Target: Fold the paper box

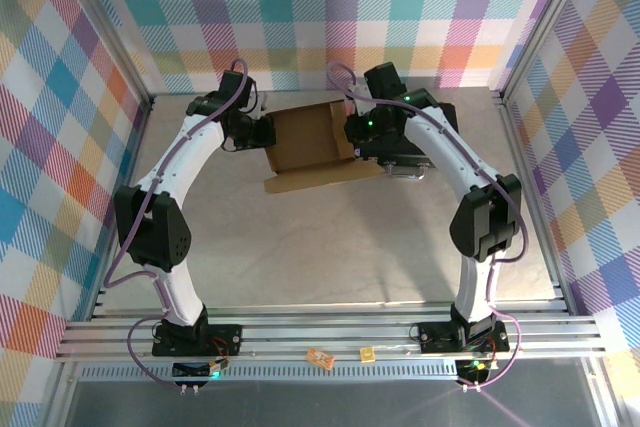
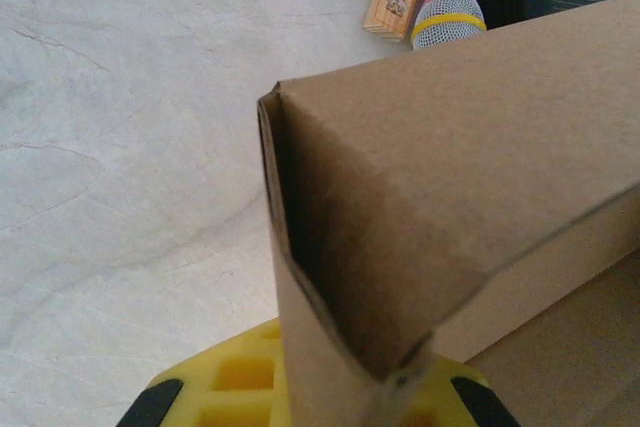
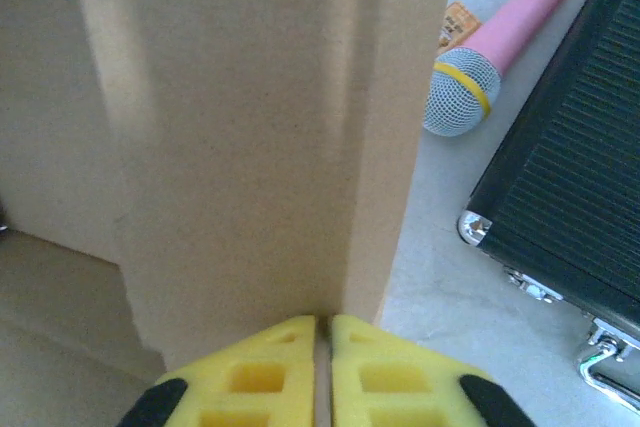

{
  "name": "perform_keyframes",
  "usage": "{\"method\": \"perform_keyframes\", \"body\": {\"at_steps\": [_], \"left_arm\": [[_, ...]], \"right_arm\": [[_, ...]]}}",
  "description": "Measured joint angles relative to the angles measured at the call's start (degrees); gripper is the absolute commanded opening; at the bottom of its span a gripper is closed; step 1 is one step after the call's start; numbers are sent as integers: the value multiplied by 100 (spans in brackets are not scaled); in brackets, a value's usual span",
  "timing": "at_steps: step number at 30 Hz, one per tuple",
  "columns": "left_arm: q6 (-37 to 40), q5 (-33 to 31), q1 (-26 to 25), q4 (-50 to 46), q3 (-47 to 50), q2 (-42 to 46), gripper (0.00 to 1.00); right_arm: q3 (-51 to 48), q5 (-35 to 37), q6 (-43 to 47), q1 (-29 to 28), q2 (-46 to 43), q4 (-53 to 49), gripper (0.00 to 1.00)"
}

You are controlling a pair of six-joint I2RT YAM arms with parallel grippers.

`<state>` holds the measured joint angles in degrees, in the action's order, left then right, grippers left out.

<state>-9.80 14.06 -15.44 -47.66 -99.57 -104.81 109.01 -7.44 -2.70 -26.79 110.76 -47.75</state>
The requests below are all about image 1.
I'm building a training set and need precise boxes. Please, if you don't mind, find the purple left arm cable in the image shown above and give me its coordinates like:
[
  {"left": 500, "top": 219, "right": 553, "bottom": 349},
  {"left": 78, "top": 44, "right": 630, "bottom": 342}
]
[{"left": 103, "top": 57, "right": 251, "bottom": 390}]

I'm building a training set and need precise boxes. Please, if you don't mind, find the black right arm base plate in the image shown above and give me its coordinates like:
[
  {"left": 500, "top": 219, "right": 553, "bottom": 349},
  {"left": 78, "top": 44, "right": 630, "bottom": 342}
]
[{"left": 416, "top": 318, "right": 511, "bottom": 355}]

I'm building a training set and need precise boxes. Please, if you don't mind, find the perforated metal strip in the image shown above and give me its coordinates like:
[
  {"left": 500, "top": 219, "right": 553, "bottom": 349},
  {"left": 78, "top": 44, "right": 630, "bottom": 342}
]
[{"left": 78, "top": 364, "right": 464, "bottom": 382}]

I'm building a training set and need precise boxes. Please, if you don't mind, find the brown cardboard folding box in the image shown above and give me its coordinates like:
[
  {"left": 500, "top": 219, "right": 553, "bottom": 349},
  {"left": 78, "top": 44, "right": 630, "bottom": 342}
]
[{"left": 263, "top": 100, "right": 389, "bottom": 195}]

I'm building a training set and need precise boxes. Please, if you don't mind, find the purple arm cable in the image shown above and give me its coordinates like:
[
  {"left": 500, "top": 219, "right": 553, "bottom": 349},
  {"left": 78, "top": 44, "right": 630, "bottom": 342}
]
[
  {"left": 326, "top": 61, "right": 532, "bottom": 390},
  {"left": 103, "top": 57, "right": 251, "bottom": 390}
]

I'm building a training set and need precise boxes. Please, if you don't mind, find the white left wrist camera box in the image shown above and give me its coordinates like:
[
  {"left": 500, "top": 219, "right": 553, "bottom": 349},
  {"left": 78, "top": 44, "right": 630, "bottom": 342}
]
[{"left": 250, "top": 91, "right": 270, "bottom": 119}]

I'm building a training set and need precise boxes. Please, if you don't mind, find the orange paper tag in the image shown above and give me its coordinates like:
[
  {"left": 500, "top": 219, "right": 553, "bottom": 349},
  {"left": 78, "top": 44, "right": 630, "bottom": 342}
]
[{"left": 305, "top": 346, "right": 336, "bottom": 369}]

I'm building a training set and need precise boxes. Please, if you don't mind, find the aluminium table side rail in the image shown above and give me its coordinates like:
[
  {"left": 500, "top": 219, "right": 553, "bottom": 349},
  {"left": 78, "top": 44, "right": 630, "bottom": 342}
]
[
  {"left": 87, "top": 96, "right": 154, "bottom": 322},
  {"left": 492, "top": 89, "right": 574, "bottom": 318}
]

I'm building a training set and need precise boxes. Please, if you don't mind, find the aluminium mounting rail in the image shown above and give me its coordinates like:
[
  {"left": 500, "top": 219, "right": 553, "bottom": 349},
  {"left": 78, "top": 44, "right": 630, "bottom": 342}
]
[{"left": 53, "top": 299, "right": 610, "bottom": 364}]

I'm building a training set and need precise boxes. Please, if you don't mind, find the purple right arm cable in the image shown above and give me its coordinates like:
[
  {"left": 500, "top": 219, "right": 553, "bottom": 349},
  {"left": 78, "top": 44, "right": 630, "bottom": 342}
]
[{"left": 326, "top": 61, "right": 532, "bottom": 390}]

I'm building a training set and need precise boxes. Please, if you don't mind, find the black hard case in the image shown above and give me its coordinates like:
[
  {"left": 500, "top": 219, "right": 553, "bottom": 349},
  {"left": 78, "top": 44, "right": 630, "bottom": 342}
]
[{"left": 356, "top": 101, "right": 462, "bottom": 182}]

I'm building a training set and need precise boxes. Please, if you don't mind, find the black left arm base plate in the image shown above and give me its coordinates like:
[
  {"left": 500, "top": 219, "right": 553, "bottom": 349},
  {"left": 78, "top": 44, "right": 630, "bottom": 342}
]
[{"left": 151, "top": 323, "right": 244, "bottom": 358}]

